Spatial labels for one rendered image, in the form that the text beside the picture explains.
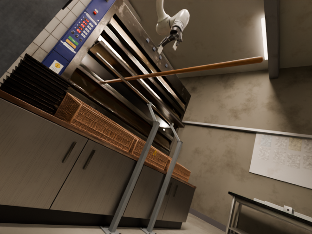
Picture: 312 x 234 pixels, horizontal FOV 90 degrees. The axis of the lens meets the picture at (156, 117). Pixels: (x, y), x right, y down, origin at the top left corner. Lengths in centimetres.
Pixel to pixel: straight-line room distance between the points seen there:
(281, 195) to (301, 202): 29
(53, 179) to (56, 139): 23
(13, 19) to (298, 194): 447
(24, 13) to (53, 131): 62
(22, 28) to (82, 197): 100
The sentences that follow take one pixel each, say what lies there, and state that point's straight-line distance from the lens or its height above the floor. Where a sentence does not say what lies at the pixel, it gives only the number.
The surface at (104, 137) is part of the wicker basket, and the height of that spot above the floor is 61.
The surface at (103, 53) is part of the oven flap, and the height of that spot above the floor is 138.
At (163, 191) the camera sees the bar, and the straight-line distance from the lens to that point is 179.
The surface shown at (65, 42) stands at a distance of 170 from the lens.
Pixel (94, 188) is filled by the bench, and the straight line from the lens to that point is 129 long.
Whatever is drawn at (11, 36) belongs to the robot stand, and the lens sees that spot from 63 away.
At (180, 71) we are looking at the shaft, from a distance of 111.
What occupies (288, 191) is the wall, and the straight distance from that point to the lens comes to 437.
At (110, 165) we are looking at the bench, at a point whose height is 44.
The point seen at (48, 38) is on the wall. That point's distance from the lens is 171.
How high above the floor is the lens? 51
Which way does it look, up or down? 19 degrees up
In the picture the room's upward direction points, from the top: 23 degrees clockwise
